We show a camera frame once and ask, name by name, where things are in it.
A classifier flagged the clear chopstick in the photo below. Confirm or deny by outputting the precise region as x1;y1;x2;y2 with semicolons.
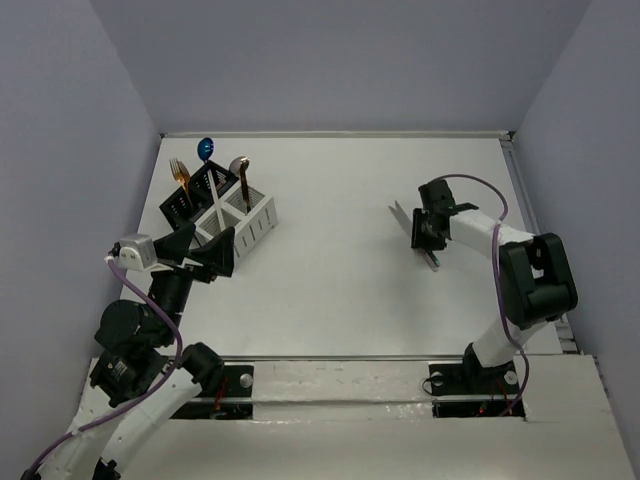
206;162;226;232
182;173;213;222

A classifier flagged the gold fork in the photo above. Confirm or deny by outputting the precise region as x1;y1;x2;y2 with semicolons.
169;158;184;191

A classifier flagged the copper fork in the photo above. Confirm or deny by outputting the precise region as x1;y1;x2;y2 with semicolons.
178;161;195;213

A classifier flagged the silver spoon pink handle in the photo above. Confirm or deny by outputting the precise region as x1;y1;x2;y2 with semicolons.
229;156;246;180

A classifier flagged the gold knife black handle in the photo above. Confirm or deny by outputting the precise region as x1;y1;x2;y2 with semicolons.
239;157;252;213

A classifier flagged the blue metallic spoon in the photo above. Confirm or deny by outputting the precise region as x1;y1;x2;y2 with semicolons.
197;137;215;164

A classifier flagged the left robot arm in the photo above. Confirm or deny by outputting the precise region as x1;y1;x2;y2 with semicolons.
22;223;235;479

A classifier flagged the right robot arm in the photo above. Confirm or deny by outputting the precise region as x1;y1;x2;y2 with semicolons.
410;175;578;392

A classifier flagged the black utensil container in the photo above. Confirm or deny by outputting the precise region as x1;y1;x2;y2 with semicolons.
159;162;239;230

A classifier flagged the white utensil container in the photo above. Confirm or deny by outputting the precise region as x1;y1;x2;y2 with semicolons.
194;183;278;264

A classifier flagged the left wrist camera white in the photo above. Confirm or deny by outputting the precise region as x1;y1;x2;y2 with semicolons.
105;233;170;273

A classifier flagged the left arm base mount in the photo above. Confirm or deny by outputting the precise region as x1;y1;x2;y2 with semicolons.
172;363;254;421

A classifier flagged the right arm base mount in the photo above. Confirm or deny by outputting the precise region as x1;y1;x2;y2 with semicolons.
421;362;525;419

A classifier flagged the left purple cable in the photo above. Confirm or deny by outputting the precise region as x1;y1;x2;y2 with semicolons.
22;257;185;480

